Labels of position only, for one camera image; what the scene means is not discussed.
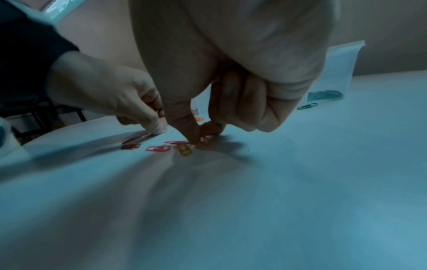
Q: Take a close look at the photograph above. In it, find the person's left hand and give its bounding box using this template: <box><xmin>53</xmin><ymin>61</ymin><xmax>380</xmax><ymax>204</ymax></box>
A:
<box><xmin>47</xmin><ymin>50</ymin><xmax>168</xmax><ymax>136</ymax></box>

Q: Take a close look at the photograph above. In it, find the person's right hand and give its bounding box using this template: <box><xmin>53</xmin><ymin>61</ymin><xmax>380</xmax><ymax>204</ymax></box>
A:
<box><xmin>128</xmin><ymin>0</ymin><xmax>338</xmax><ymax>145</ymax></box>

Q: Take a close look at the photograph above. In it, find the black metal chair frame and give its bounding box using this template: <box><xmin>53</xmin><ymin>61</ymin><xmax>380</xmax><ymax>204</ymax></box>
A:
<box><xmin>0</xmin><ymin>93</ymin><xmax>87</xmax><ymax>145</ymax></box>

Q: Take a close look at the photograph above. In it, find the teal glossy object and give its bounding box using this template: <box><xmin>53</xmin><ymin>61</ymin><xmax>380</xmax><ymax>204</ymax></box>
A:
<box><xmin>32</xmin><ymin>0</ymin><xmax>88</xmax><ymax>21</ymax></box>

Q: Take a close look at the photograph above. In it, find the clear plastic zip bag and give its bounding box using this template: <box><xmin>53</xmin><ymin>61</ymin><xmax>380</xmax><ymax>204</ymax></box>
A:
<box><xmin>307</xmin><ymin>40</ymin><xmax>367</xmax><ymax>101</ymax></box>

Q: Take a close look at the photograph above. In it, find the person's left forearm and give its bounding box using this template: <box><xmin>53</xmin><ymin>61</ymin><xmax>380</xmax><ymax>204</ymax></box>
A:
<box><xmin>0</xmin><ymin>0</ymin><xmax>81</xmax><ymax>110</ymax></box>

